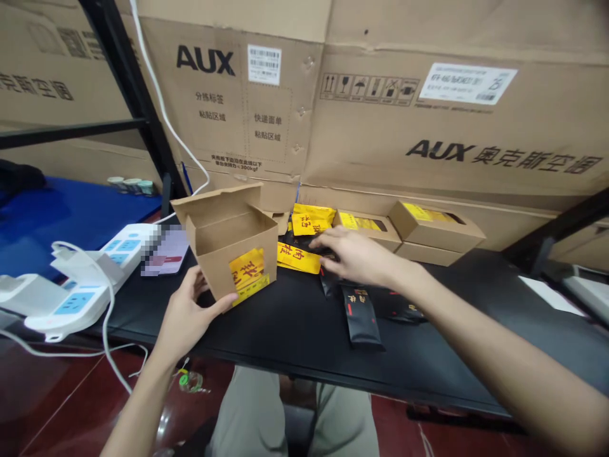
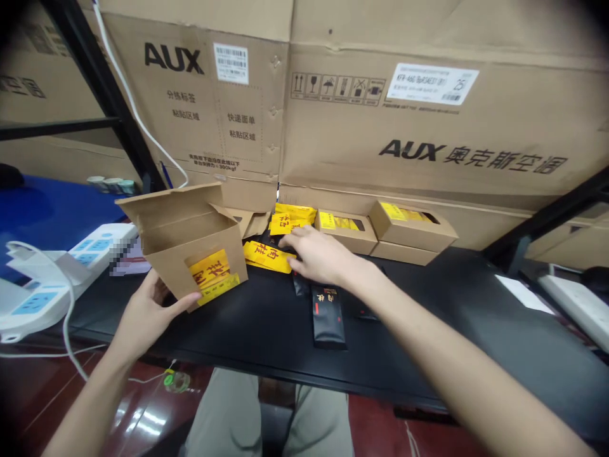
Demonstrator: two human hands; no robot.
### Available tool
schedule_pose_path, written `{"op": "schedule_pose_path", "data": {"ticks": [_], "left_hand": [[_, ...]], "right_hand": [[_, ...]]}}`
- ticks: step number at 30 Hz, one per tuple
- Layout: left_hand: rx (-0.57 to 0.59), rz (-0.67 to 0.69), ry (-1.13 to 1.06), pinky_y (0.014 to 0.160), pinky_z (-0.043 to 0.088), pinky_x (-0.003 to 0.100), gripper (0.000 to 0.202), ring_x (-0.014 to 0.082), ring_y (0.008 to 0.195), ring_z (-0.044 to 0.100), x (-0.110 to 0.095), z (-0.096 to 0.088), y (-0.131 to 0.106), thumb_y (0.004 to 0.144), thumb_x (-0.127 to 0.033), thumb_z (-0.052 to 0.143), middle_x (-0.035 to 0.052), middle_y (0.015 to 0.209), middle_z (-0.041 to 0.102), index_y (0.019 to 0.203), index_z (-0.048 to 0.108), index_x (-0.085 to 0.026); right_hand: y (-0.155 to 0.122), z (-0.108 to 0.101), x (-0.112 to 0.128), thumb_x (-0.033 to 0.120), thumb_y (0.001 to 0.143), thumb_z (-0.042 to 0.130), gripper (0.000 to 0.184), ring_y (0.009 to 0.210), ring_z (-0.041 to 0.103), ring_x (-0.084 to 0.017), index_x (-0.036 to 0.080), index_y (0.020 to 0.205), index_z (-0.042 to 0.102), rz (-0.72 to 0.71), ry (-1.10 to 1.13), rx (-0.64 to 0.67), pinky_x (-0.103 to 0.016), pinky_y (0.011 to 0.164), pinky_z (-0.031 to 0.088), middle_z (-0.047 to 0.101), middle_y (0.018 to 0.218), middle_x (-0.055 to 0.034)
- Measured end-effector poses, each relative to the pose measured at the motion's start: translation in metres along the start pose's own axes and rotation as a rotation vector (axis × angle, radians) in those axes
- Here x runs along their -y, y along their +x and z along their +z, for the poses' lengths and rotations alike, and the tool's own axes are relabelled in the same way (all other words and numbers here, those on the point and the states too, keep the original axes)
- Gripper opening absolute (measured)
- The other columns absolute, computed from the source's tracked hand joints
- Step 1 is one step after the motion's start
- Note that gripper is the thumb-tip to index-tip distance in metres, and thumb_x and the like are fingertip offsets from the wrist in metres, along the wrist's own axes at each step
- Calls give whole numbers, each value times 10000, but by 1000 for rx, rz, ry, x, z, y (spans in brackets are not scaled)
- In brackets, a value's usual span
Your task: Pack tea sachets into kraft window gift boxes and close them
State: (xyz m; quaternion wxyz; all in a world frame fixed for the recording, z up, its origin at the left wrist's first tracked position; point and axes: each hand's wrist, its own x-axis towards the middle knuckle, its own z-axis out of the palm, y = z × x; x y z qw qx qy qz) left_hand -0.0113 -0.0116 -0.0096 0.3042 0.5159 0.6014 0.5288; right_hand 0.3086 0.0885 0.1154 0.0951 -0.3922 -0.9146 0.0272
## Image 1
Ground blue table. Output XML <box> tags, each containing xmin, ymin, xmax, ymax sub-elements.
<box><xmin>0</xmin><ymin>176</ymin><xmax>165</xmax><ymax>282</ymax></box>

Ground white power strip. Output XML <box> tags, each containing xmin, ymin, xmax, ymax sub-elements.
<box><xmin>94</xmin><ymin>223</ymin><xmax>164</xmax><ymax>286</ymax></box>
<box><xmin>0</xmin><ymin>273</ymin><xmax>115</xmax><ymax>343</ymax></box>

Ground person's legs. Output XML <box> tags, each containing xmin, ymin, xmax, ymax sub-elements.
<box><xmin>207</xmin><ymin>365</ymin><xmax>381</xmax><ymax>457</ymax></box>

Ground black tea packet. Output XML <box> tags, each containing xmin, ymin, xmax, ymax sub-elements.
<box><xmin>319</xmin><ymin>259</ymin><xmax>344</xmax><ymax>300</ymax></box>
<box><xmin>339</xmin><ymin>281</ymin><xmax>386</xmax><ymax>352</ymax></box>
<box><xmin>378</xmin><ymin>285</ymin><xmax>430</xmax><ymax>326</ymax></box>

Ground white power cable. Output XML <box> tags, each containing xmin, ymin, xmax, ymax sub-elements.
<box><xmin>129</xmin><ymin>0</ymin><xmax>211</xmax><ymax>225</ymax></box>

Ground row of small jars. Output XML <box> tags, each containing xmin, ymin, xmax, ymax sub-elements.
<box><xmin>106</xmin><ymin>176</ymin><xmax>156</xmax><ymax>197</ymax></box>

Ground closed kraft window box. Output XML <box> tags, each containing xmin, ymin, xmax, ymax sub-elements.
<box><xmin>332</xmin><ymin>209</ymin><xmax>405</xmax><ymax>254</ymax></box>
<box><xmin>388</xmin><ymin>200</ymin><xmax>487</xmax><ymax>254</ymax></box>
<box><xmin>395</xmin><ymin>241</ymin><xmax>465</xmax><ymax>268</ymax></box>

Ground black metal shelf frame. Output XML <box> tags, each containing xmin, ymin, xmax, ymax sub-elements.
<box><xmin>0</xmin><ymin>0</ymin><xmax>187</xmax><ymax>201</ymax></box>

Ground white charger plug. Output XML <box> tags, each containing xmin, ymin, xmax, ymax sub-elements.
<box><xmin>49</xmin><ymin>241</ymin><xmax>114</xmax><ymax>288</ymax></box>

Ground black metal frame bar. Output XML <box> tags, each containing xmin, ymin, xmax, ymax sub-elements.
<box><xmin>503</xmin><ymin>187</ymin><xmax>609</xmax><ymax>278</ymax></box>

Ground person's left hand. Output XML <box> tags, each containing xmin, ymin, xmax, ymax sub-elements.
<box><xmin>159</xmin><ymin>266</ymin><xmax>239</xmax><ymax>356</ymax></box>

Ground white charger cable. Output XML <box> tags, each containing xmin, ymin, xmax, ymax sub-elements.
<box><xmin>0</xmin><ymin>241</ymin><xmax>149</xmax><ymax>396</ymax></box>

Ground kraft paper box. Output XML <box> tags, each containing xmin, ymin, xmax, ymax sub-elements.
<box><xmin>170</xmin><ymin>182</ymin><xmax>280</xmax><ymax>315</ymax></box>

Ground yellow tea packet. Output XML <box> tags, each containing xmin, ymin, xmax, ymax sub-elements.
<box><xmin>277</xmin><ymin>241</ymin><xmax>324</xmax><ymax>275</ymax></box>
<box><xmin>291</xmin><ymin>203</ymin><xmax>337</xmax><ymax>237</ymax></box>

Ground large cardboard carton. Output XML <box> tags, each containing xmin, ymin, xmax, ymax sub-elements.
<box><xmin>135</xmin><ymin>0</ymin><xmax>332</xmax><ymax>213</ymax></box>
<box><xmin>0</xmin><ymin>0</ymin><xmax>165</xmax><ymax>187</ymax></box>
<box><xmin>299</xmin><ymin>0</ymin><xmax>609</xmax><ymax>267</ymax></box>

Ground person's right hand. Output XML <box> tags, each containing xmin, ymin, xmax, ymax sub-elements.
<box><xmin>309</xmin><ymin>226</ymin><xmax>406</xmax><ymax>289</ymax></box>

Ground white flat device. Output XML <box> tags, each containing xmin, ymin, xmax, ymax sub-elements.
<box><xmin>517</xmin><ymin>264</ymin><xmax>609</xmax><ymax>330</ymax></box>

